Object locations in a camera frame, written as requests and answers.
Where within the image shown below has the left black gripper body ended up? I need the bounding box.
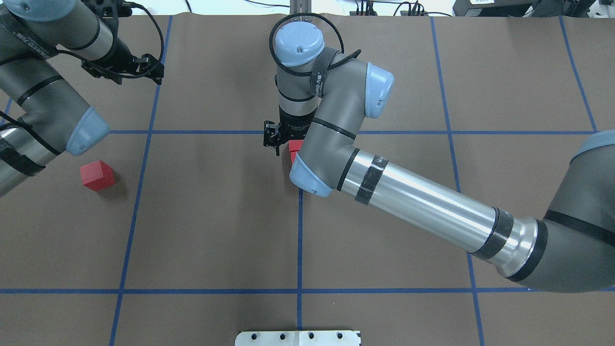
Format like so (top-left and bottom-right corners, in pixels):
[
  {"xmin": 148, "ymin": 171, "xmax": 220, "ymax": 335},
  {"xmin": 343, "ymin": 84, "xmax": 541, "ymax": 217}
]
[{"xmin": 82, "ymin": 46, "xmax": 164, "ymax": 85}]

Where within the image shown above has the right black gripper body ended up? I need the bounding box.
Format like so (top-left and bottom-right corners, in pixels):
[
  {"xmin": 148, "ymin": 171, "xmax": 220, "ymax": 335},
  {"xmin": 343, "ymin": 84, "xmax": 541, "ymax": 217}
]
[{"xmin": 278, "ymin": 108, "xmax": 317, "ymax": 142}]

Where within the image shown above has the red block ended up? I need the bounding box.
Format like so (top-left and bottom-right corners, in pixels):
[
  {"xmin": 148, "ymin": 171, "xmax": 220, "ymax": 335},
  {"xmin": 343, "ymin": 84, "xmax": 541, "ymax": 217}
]
[
  {"xmin": 288, "ymin": 140, "xmax": 304, "ymax": 164},
  {"xmin": 80, "ymin": 160, "xmax": 116, "ymax": 191}
]

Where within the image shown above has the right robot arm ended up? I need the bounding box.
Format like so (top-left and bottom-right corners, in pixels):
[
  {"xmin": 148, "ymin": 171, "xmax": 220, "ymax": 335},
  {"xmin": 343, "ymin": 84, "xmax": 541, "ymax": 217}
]
[{"xmin": 291, "ymin": 17, "xmax": 614, "ymax": 293}]

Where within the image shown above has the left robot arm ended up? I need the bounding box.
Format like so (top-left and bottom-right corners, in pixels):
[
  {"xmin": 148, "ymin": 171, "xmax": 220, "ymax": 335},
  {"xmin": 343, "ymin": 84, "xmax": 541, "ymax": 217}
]
[{"xmin": 0, "ymin": 0, "xmax": 164, "ymax": 196}]

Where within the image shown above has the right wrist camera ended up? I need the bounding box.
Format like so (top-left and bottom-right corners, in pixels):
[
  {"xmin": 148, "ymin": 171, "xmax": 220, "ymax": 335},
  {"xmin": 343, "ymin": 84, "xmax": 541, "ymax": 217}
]
[{"xmin": 263, "ymin": 120, "xmax": 282, "ymax": 156}]

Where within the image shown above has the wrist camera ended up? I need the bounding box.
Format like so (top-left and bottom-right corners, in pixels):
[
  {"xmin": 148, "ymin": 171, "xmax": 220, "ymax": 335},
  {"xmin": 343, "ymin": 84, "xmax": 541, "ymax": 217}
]
[
  {"xmin": 87, "ymin": 0, "xmax": 133, "ymax": 18},
  {"xmin": 263, "ymin": 120, "xmax": 282, "ymax": 156}
]

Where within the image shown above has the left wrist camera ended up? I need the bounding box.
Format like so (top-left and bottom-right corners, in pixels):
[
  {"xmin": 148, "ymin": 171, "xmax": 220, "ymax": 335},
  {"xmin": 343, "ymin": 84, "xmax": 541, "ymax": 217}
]
[{"xmin": 87, "ymin": 0, "xmax": 133, "ymax": 18}]

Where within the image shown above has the aluminium frame post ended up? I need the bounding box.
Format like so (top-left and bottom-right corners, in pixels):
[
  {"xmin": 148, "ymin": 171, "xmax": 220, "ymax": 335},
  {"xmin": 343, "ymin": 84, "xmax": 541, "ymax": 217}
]
[{"xmin": 289, "ymin": 0, "xmax": 312, "ymax": 23}]

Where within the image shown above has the white mount base plate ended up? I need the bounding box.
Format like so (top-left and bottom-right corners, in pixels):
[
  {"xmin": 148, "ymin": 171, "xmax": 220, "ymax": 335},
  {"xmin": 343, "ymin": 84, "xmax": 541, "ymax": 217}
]
[{"xmin": 234, "ymin": 330, "xmax": 362, "ymax": 346}]

